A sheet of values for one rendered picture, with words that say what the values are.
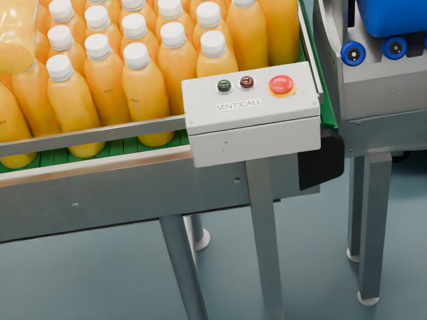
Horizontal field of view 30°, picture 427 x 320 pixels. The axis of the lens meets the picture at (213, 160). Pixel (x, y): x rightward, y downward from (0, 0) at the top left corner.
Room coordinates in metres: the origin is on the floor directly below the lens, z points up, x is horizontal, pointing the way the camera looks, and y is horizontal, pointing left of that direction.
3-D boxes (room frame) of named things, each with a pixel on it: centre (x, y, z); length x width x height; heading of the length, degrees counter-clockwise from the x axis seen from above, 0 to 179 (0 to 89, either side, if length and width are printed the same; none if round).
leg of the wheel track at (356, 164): (1.19, -0.36, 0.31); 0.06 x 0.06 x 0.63; 88
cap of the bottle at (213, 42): (0.96, -0.03, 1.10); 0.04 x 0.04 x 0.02
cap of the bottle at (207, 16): (1.04, -0.04, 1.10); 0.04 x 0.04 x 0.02
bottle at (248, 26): (1.07, -0.10, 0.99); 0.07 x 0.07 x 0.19
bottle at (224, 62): (0.96, -0.03, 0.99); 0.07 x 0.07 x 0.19
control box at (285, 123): (0.84, -0.07, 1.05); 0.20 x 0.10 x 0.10; 88
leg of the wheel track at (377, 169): (1.05, -0.35, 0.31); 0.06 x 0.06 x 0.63; 88
